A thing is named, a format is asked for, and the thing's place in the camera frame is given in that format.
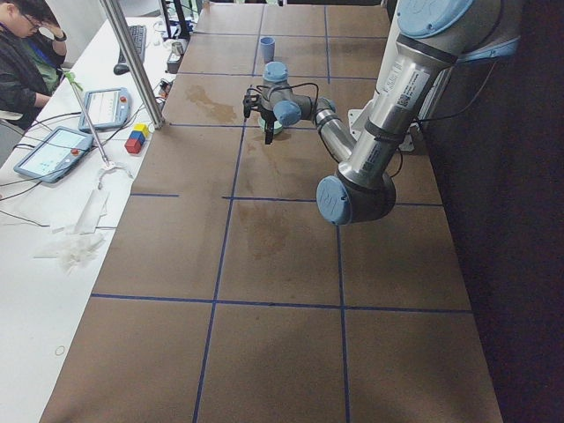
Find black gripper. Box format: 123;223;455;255
257;103;275;145

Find green plastic bowl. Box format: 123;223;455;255
261;121;284;135

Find blue plastic cup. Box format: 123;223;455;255
259;36;276;63

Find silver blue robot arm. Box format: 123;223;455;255
242;1;523;226

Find red blue yellow blocks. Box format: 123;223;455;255
124;123;150;154

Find black keyboard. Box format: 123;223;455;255
128;25;147;63

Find black computer mouse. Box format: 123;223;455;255
113;63;130;76

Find far teach pendant tablet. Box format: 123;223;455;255
83;87;131;131

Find teach pendant tablet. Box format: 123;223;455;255
13;126;93;183
83;87;131;131

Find white paper strip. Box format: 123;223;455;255
49;189;109;234

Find thin metal rod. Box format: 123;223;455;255
63;70;110;167

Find near teach pendant tablet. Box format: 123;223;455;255
13;126;93;183

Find crumpled white tissue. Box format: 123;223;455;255
33;234;105;274

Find person in dark jacket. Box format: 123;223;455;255
1;1;67;130

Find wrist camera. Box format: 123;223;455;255
242;91;262;119

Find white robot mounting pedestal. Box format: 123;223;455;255
347;108;415;152

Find aluminium frame post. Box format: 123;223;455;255
100;0;165;130

